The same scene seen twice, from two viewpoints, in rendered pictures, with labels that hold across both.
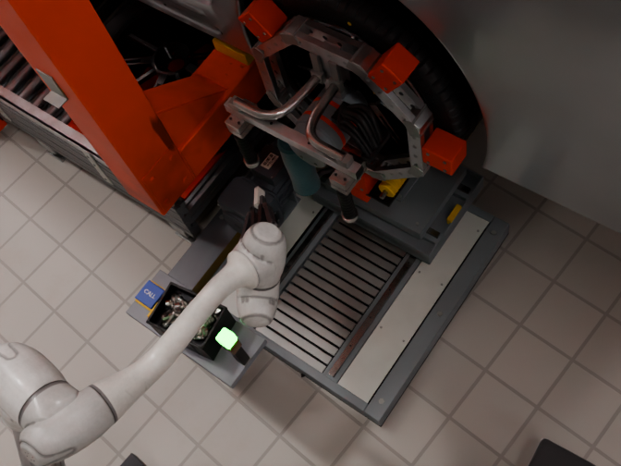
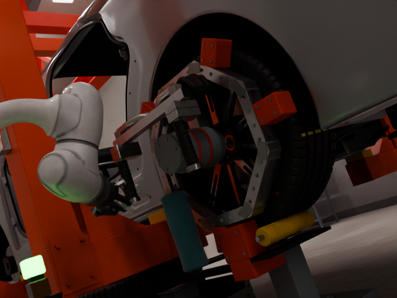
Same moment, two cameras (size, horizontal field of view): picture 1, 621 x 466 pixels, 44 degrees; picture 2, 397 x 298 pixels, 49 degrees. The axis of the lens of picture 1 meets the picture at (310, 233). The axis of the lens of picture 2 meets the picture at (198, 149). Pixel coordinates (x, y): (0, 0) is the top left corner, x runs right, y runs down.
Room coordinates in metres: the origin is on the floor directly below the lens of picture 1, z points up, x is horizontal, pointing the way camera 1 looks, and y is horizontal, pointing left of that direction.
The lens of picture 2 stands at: (-0.18, 0.00, 0.59)
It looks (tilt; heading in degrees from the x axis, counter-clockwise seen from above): 10 degrees up; 353
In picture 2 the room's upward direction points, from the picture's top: 20 degrees counter-clockwise
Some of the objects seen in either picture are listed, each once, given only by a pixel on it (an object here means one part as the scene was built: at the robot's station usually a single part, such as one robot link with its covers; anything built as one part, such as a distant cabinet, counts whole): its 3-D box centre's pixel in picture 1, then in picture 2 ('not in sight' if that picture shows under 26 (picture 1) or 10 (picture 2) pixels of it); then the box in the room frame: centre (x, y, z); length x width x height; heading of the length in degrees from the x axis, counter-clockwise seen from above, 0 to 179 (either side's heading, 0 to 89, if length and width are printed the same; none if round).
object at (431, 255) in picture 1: (396, 189); not in sight; (1.37, -0.35, 0.13); 0.50 x 0.36 x 0.10; 36
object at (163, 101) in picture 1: (211, 79); (138, 226); (1.66, 0.12, 0.69); 0.52 x 0.17 x 0.35; 126
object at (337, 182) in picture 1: (347, 173); (182, 110); (1.01, -0.14, 0.93); 0.09 x 0.05 x 0.05; 126
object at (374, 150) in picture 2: not in sight; (371, 154); (2.87, -1.56, 0.69); 0.52 x 0.17 x 0.35; 126
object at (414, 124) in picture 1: (343, 104); (207, 146); (1.27, -0.21, 0.85); 0.54 x 0.07 x 0.54; 36
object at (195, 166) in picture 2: (346, 202); (185, 144); (1.00, -0.12, 0.83); 0.04 x 0.04 x 0.16
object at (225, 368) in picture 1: (195, 326); not in sight; (1.00, 0.43, 0.44); 0.43 x 0.17 x 0.03; 36
